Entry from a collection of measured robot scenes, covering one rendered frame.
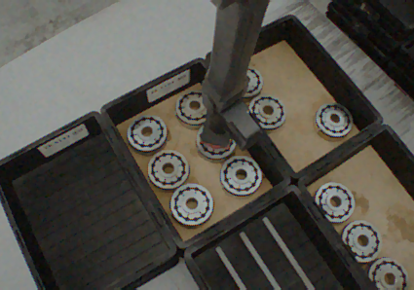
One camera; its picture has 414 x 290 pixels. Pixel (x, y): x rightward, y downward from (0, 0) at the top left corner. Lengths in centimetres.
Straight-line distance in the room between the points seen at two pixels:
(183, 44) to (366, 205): 77
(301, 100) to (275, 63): 14
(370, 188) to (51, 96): 98
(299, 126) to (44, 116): 77
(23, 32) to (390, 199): 209
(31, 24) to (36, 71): 114
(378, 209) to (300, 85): 40
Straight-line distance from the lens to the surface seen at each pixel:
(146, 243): 96
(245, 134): 76
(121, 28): 141
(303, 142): 106
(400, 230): 109
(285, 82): 114
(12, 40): 248
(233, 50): 55
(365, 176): 109
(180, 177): 96
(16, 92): 137
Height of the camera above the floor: 177
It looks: 67 degrees down
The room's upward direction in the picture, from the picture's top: 3 degrees clockwise
